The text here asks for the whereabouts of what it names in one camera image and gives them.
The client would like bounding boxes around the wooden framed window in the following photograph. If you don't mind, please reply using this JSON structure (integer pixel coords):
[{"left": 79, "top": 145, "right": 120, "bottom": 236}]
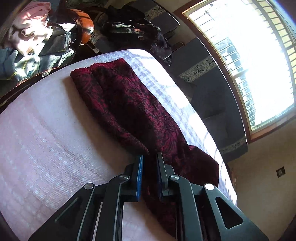
[{"left": 175, "top": 1, "right": 295, "bottom": 143}]

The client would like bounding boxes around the pink checkered bed sheet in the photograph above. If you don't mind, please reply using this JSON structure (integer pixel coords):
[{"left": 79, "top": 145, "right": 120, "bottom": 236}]
[{"left": 1, "top": 49, "right": 237, "bottom": 240}]

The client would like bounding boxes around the pink clothes pile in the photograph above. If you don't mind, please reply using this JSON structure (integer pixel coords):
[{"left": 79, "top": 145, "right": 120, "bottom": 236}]
[{"left": 1, "top": 1, "right": 53, "bottom": 56}]

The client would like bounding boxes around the black wall switch plate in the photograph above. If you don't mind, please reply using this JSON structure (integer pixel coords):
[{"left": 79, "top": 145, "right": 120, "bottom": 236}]
[{"left": 276, "top": 167, "right": 285, "bottom": 178}]

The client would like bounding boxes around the grey padded headboard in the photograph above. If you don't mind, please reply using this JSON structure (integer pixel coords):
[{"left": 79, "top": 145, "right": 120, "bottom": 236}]
[{"left": 169, "top": 38, "right": 248, "bottom": 163}]

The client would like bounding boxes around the dark red floral knit sweater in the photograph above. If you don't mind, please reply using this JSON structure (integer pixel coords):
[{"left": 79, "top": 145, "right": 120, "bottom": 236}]
[{"left": 71, "top": 59, "right": 219, "bottom": 236}]

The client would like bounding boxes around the dark clothes pile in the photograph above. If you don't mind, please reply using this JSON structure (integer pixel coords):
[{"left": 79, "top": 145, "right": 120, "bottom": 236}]
[{"left": 100, "top": 4, "right": 172, "bottom": 66}]

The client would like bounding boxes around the grey cushioned chair back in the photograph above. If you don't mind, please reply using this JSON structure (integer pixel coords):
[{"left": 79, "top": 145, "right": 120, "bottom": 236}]
[{"left": 130, "top": 0, "right": 180, "bottom": 35}]

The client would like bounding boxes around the orange basketball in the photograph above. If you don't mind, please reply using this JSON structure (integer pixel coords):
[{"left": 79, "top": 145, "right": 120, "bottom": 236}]
[{"left": 67, "top": 9, "right": 94, "bottom": 47}]

